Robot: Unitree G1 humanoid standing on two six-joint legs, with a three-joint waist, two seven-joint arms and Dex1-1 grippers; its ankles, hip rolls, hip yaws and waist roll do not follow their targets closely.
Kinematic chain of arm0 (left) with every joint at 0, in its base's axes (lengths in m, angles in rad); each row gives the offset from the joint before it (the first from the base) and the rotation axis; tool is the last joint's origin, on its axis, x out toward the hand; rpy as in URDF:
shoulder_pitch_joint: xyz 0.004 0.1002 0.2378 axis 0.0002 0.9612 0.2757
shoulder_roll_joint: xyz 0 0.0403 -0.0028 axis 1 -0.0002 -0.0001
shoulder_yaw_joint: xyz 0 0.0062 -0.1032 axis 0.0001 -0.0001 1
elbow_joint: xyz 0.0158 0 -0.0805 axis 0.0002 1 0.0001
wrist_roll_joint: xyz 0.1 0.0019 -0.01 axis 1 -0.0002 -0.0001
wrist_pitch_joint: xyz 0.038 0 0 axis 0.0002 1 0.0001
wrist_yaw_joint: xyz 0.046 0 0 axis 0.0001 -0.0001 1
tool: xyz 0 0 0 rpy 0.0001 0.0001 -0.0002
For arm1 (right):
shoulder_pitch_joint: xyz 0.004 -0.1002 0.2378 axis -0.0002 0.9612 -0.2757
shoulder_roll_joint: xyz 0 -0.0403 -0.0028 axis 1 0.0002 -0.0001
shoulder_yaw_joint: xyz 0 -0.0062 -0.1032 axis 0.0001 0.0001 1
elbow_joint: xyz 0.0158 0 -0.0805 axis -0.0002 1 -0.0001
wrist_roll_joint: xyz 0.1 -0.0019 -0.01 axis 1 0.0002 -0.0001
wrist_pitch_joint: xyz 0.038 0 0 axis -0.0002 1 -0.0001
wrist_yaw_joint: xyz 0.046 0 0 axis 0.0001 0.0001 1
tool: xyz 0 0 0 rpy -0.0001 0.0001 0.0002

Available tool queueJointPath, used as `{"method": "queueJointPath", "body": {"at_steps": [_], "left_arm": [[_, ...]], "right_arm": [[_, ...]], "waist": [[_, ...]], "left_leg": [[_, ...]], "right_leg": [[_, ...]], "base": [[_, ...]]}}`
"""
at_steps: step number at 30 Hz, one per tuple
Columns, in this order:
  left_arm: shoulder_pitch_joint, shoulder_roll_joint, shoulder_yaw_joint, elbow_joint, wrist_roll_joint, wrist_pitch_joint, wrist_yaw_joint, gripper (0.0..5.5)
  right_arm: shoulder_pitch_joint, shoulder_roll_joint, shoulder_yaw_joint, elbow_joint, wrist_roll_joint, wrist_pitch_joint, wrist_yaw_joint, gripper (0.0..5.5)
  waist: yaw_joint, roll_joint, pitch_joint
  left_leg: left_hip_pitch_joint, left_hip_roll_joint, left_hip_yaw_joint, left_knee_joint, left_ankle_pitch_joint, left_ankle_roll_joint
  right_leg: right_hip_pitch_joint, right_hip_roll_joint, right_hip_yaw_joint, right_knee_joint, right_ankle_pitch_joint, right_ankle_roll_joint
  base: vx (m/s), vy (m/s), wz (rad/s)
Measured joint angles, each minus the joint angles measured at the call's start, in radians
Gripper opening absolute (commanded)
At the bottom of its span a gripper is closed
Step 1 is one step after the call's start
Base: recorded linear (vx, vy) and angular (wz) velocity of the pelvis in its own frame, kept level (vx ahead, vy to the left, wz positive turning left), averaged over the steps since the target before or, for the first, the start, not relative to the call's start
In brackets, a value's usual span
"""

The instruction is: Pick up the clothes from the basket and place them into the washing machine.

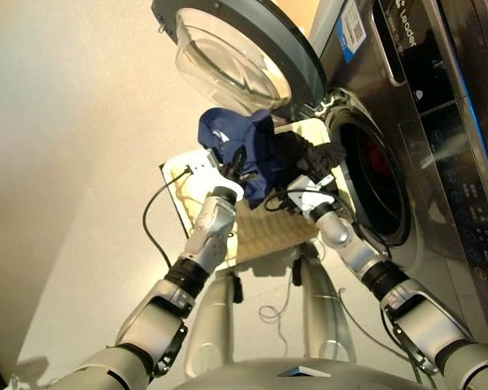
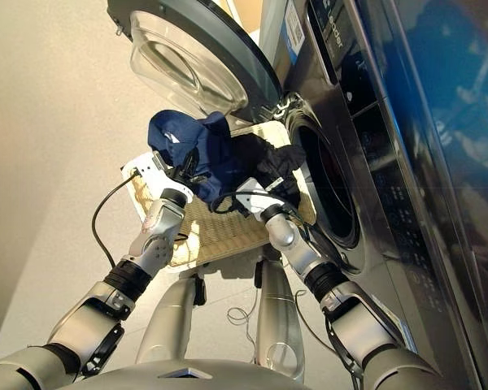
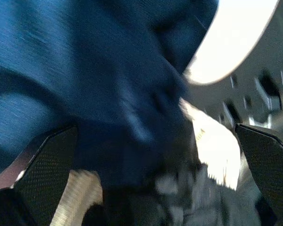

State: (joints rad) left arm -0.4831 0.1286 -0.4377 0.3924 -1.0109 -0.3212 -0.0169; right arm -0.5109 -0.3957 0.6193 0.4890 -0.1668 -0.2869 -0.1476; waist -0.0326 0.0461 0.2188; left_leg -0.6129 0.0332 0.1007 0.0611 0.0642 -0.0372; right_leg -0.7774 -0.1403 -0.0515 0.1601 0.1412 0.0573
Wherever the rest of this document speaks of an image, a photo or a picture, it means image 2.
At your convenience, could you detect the pale woven laundry basket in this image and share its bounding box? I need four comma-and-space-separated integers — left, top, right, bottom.
121, 119, 318, 269

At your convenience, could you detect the pale door frame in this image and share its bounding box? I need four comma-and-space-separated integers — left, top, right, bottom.
217, 0, 269, 36

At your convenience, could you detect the navy blue garment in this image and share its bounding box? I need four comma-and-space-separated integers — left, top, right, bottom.
147, 109, 245, 204

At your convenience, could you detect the blue white energy label sticker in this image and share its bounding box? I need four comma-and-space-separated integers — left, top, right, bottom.
281, 2, 307, 66

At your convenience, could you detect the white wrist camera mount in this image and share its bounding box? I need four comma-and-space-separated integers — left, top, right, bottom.
234, 176, 288, 217
120, 150, 195, 204

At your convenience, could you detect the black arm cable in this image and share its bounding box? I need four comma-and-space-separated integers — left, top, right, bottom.
90, 169, 142, 269
209, 189, 325, 245

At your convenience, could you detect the round washing machine door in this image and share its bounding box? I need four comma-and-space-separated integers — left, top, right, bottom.
105, 0, 285, 123

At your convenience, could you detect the black floor cable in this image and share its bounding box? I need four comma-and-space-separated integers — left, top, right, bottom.
294, 289, 339, 355

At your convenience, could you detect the thin grey floor cable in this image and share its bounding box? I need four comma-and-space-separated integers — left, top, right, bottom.
226, 284, 262, 359

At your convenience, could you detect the silver robot leg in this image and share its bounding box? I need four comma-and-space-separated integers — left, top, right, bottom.
135, 277, 200, 366
255, 258, 307, 384

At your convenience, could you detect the black garment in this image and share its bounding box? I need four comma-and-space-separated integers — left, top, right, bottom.
231, 133, 308, 206

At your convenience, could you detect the silver robot torso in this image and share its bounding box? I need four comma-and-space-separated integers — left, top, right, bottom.
60, 357, 310, 390

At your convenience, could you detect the grey washing machine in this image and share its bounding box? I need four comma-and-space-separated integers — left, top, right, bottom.
259, 0, 488, 390

